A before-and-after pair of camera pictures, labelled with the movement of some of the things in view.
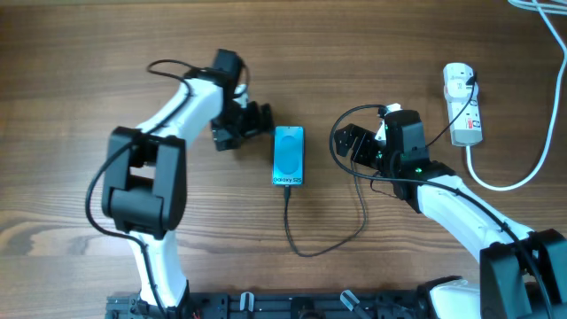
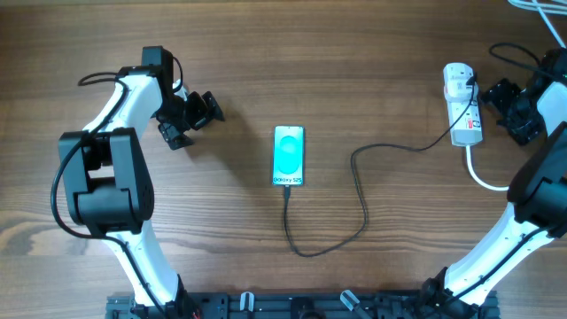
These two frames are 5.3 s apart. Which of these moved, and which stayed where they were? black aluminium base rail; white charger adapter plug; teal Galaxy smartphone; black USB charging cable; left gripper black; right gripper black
Moved: left gripper black; right gripper black
Stayed: black aluminium base rail; teal Galaxy smartphone; black USB charging cable; white charger adapter plug
